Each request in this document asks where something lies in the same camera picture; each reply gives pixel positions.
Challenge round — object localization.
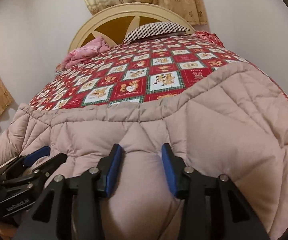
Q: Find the beige quilted puffer jacket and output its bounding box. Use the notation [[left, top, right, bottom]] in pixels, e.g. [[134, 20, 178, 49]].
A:
[[0, 63, 288, 239]]

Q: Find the cream and brown headboard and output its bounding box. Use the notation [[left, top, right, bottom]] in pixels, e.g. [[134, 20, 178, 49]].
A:
[[68, 3, 195, 51]]

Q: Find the red teddy-bear patchwork bedspread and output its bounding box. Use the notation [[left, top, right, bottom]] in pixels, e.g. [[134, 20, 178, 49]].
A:
[[29, 33, 288, 112]]

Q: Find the red cloth by pillow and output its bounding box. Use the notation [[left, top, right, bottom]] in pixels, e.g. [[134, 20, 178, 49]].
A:
[[192, 31, 224, 47]]

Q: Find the pink folded blanket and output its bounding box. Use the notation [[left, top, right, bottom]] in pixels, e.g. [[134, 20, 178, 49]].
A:
[[56, 36, 110, 72]]

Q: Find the striped pillow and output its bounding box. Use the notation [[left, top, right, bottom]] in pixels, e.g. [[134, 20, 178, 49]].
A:
[[123, 22, 190, 43]]

